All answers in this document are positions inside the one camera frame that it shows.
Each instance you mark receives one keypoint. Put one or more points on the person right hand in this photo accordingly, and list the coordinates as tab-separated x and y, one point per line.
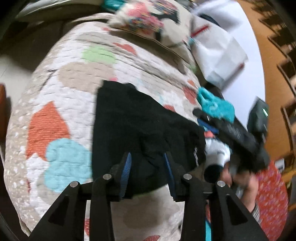
245	180

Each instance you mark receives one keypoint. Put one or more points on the floral lady cushion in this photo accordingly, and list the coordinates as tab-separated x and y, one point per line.
165	22

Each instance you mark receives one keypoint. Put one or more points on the heart pattern quilt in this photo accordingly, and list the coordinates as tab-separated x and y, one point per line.
50	132

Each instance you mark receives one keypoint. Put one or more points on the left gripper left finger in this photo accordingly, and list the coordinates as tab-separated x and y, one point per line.
65	219

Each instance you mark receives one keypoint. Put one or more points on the black pants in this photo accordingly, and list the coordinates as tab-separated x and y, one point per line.
130	125

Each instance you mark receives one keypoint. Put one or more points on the white paper bag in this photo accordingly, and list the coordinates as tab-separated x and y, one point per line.
216	52

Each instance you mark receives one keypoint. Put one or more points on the teal cartoon blanket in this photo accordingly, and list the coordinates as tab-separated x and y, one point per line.
215	106

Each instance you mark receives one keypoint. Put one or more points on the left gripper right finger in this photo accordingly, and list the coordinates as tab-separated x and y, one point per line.
230	219

